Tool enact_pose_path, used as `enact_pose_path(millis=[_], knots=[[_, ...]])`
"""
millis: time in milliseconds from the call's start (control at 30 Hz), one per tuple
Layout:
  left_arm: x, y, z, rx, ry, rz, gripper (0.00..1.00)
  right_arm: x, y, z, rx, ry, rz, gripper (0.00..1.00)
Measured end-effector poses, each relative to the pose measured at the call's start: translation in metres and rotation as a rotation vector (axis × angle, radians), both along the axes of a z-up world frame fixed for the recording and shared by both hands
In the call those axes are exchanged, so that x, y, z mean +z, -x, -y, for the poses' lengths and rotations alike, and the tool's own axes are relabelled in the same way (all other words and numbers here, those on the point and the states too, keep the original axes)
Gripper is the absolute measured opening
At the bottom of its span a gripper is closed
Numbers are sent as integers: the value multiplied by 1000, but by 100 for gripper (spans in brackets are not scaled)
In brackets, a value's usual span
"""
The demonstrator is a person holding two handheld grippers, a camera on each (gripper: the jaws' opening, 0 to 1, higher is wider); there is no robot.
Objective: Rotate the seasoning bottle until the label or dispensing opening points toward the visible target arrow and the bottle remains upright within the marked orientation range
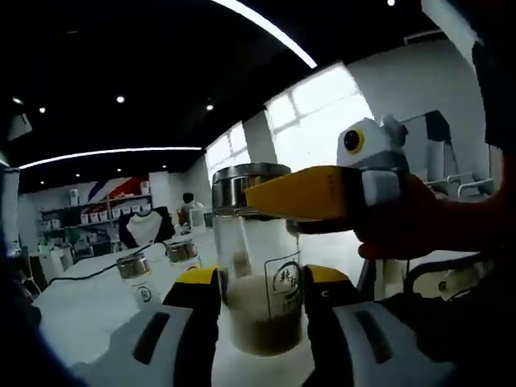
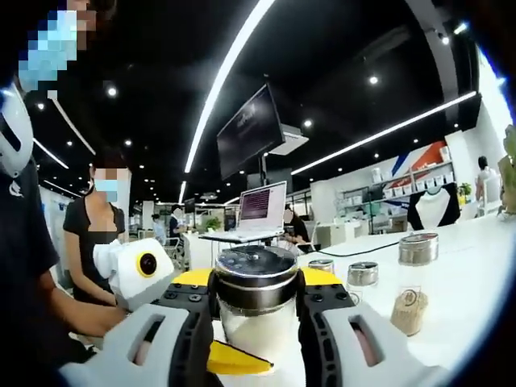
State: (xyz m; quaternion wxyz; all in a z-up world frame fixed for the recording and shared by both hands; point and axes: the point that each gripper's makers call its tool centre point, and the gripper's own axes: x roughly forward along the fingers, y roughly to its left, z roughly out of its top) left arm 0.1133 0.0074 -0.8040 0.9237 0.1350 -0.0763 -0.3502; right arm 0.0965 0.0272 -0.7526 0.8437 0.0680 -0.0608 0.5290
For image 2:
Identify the green indoor plant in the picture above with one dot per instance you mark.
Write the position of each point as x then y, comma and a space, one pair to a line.
213, 223

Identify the open white laptop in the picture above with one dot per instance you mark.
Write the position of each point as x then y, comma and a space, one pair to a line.
258, 203

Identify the white worn device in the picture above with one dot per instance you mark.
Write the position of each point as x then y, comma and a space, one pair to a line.
14, 129

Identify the operator in black shirt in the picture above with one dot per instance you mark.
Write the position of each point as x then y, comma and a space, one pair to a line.
24, 242

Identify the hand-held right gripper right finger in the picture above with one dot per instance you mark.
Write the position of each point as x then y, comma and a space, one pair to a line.
379, 346

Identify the black and white shirt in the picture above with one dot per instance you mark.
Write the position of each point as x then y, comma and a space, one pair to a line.
429, 207

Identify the small seasoning bottle white powder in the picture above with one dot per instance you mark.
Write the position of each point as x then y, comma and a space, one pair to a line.
321, 267

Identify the tall seasoning bottle white powder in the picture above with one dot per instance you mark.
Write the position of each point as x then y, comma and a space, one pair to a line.
256, 278

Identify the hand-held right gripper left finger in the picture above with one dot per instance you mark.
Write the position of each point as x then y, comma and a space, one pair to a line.
121, 346

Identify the curved ceiling light strip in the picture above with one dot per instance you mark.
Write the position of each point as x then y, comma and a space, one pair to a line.
225, 72

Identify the white ceiling air conditioner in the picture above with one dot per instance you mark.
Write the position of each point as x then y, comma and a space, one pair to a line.
290, 139

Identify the small green potted plant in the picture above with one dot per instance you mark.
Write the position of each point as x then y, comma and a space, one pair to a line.
464, 189

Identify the shelf with white bins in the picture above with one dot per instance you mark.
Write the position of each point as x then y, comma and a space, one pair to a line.
383, 197

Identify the straight ceiling light strip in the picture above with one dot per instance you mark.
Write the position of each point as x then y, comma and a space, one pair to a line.
387, 131

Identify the tall seasoning bottle brown powder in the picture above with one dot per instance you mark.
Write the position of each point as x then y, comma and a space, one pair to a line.
417, 250

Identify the small seasoning bottle beige powder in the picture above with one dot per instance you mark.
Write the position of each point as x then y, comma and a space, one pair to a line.
363, 276

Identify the hanging black monitor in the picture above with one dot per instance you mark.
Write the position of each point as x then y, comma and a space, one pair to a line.
250, 129

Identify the brown paper bag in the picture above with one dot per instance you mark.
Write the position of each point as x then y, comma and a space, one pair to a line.
508, 177

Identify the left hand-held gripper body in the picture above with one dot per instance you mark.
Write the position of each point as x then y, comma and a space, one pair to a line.
125, 270

